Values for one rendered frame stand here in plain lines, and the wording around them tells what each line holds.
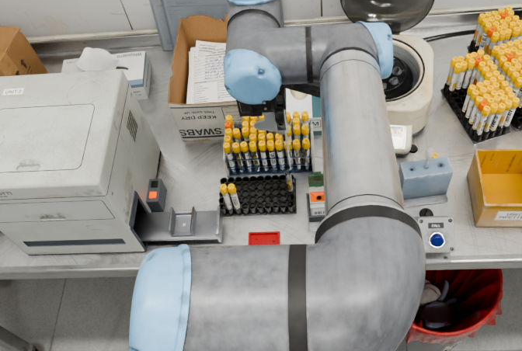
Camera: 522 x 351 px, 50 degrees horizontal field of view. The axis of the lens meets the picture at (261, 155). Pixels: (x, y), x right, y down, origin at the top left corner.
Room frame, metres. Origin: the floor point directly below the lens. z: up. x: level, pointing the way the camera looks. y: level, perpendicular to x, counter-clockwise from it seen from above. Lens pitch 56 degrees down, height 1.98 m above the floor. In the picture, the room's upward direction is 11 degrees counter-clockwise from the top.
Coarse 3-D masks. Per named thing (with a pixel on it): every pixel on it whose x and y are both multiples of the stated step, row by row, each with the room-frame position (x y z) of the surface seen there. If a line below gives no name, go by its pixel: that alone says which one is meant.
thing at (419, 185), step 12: (408, 168) 0.58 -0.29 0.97; (420, 168) 0.57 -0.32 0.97; (432, 168) 0.57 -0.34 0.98; (444, 168) 0.56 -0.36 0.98; (408, 180) 0.56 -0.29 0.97; (420, 180) 0.55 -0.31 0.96; (432, 180) 0.55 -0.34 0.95; (444, 180) 0.55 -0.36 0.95; (408, 192) 0.56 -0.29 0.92; (420, 192) 0.55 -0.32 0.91; (432, 192) 0.55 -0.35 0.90; (444, 192) 0.55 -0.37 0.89; (408, 204) 0.54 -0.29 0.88; (420, 204) 0.54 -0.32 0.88
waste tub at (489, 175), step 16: (480, 160) 0.58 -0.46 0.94; (496, 160) 0.58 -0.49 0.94; (512, 160) 0.57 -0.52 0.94; (480, 176) 0.53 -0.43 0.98; (496, 176) 0.57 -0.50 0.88; (512, 176) 0.56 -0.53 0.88; (480, 192) 0.50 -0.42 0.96; (496, 192) 0.53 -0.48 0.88; (512, 192) 0.52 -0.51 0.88; (480, 208) 0.48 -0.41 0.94; (496, 208) 0.46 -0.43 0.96; (512, 208) 0.45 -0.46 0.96; (480, 224) 0.46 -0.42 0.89; (496, 224) 0.45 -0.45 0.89; (512, 224) 0.45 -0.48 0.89
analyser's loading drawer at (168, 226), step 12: (144, 216) 0.63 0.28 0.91; (156, 216) 0.62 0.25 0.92; (168, 216) 0.62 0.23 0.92; (180, 216) 0.61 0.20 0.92; (192, 216) 0.59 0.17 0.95; (204, 216) 0.60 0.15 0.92; (216, 216) 0.59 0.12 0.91; (144, 228) 0.60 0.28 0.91; (156, 228) 0.59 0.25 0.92; (168, 228) 0.57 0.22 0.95; (180, 228) 0.58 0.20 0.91; (192, 228) 0.56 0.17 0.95; (204, 228) 0.57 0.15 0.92; (216, 228) 0.55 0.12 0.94; (144, 240) 0.57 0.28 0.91; (156, 240) 0.56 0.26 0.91; (168, 240) 0.56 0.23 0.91
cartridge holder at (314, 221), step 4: (308, 196) 0.60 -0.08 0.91; (308, 200) 0.59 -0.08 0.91; (308, 204) 0.58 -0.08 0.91; (308, 208) 0.57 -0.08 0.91; (308, 212) 0.56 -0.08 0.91; (308, 216) 0.56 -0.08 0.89; (312, 216) 0.55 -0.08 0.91; (316, 216) 0.55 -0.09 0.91; (320, 216) 0.54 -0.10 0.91; (324, 216) 0.54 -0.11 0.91; (308, 220) 0.55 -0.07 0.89; (312, 220) 0.54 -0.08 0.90; (316, 220) 0.54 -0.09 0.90; (320, 220) 0.54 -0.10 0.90; (308, 224) 0.54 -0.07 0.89; (312, 224) 0.54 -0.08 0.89; (316, 224) 0.54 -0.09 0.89; (308, 228) 0.53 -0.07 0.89; (312, 228) 0.53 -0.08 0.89; (316, 228) 0.53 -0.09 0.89
